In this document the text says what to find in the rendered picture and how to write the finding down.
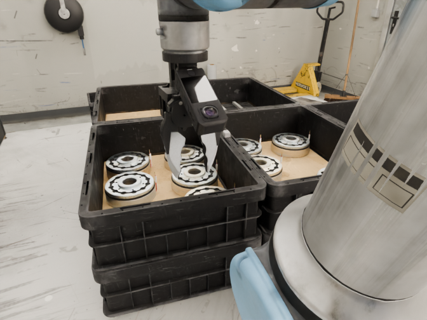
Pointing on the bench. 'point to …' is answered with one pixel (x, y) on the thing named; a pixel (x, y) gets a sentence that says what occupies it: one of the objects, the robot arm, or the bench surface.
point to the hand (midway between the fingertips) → (193, 169)
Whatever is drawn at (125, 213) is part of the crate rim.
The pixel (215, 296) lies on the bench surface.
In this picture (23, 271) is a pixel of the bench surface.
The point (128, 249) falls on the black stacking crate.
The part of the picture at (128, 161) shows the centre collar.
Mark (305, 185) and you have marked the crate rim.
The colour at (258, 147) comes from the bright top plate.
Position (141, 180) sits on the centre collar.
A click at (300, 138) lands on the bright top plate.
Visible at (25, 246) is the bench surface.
